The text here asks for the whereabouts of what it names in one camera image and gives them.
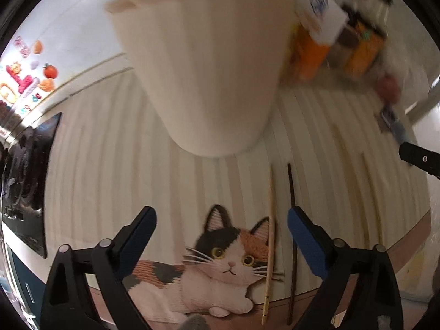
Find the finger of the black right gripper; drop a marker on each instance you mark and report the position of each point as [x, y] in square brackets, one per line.
[426, 160]

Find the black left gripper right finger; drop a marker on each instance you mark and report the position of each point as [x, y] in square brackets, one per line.
[375, 302]

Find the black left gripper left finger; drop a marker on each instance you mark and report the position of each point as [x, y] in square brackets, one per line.
[68, 302]

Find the light bamboo chopstick with ridges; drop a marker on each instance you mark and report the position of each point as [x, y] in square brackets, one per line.
[271, 246]

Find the red round object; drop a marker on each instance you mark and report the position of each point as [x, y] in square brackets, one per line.
[388, 89]

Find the dark brown chopstick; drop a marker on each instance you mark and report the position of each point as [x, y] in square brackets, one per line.
[294, 263]

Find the striped cat placemat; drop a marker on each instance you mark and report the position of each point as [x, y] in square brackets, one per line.
[112, 156]

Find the cream utensil holder cup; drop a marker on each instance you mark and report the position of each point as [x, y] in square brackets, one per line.
[209, 67]

